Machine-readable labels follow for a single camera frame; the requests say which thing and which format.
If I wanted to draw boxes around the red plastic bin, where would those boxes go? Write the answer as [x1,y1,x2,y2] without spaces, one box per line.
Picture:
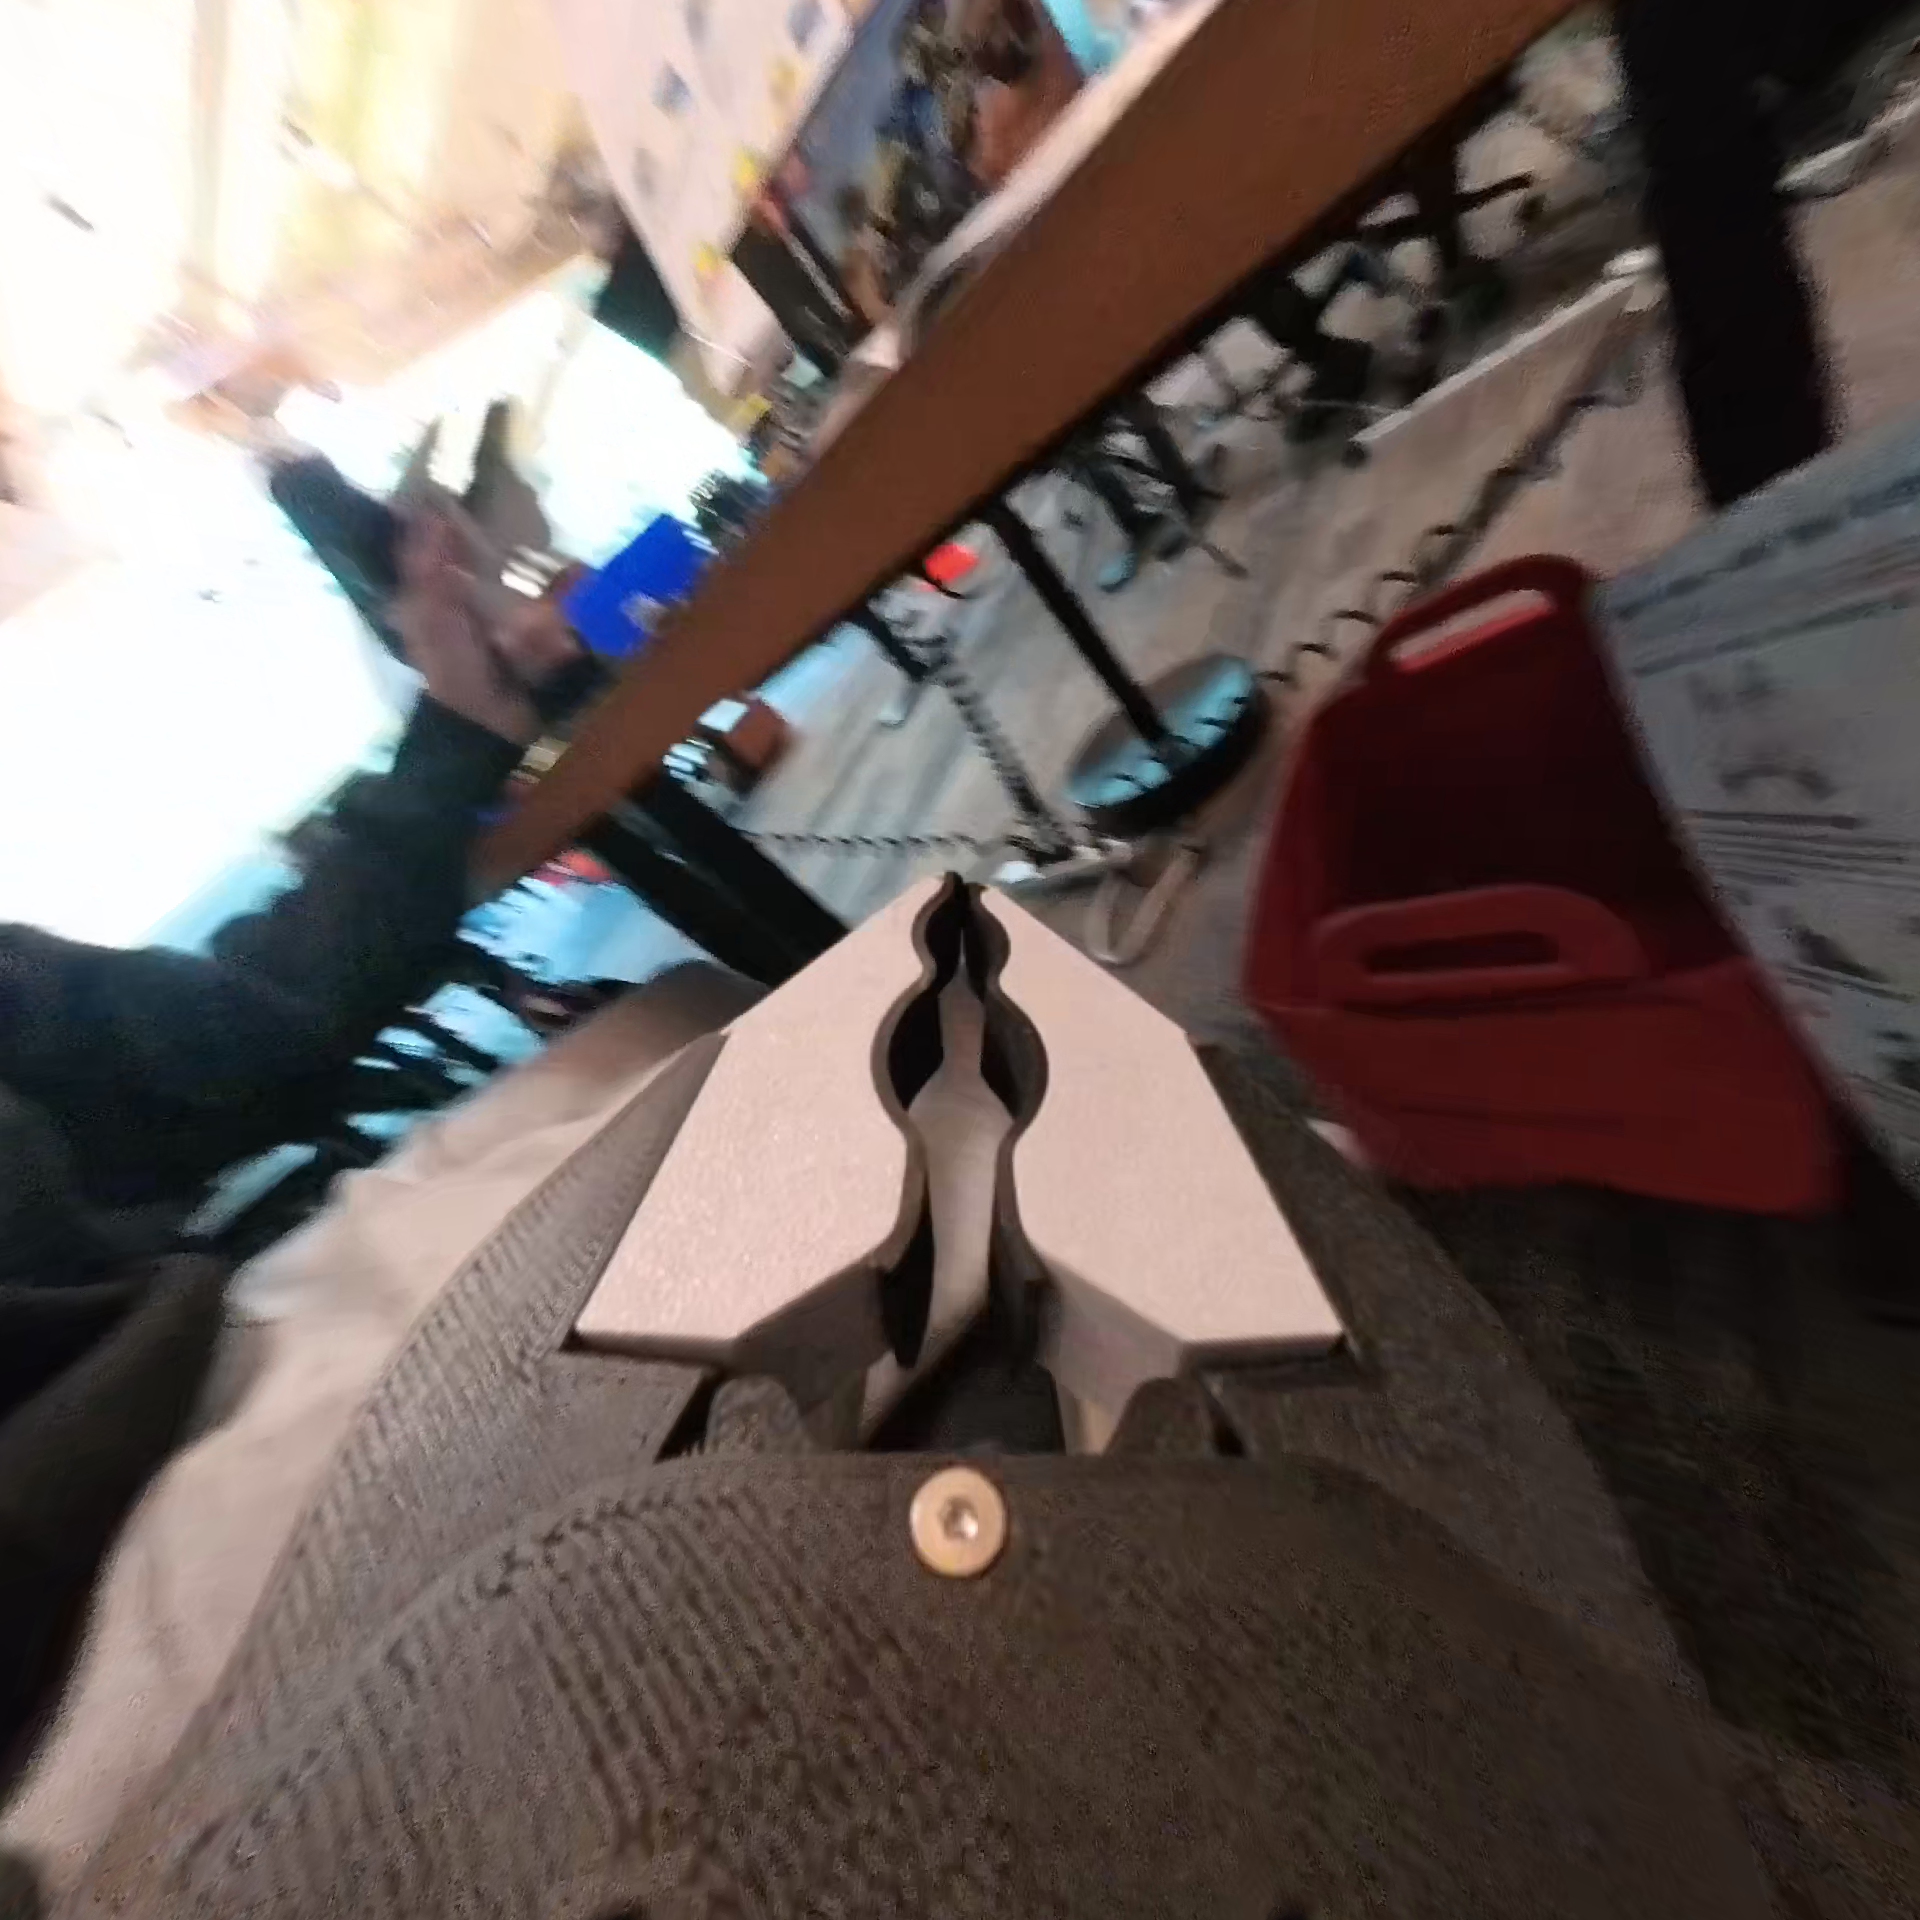
[1241,551,1850,1222]

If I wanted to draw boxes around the person's left hand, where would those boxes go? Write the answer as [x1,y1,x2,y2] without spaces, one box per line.
[401,499,600,743]

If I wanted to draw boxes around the round grey stand base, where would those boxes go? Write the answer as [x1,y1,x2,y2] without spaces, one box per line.
[1072,654,1267,837]

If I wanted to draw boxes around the black table leg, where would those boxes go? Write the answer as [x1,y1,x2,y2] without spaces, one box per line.
[1616,0,1850,513]

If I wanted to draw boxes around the person's left forearm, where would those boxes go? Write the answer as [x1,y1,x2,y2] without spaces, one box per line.
[0,697,530,1202]

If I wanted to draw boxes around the dark truck lego set box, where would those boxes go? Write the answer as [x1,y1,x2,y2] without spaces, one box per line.
[731,0,1088,337]

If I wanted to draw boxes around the person's black jacket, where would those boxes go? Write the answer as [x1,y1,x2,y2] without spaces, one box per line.
[0,1079,234,1666]

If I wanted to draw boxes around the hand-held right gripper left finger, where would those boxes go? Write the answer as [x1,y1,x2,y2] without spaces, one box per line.
[573,873,970,1450]

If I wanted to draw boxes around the printed cardboard sheet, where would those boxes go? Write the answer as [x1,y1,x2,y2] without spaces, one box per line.
[1595,429,1920,1121]

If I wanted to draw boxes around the blue plastic bin with tag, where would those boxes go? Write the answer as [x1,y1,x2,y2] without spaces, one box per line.
[561,514,712,657]

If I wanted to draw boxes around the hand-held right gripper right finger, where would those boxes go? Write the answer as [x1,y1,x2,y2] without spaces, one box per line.
[967,878,1346,1454]

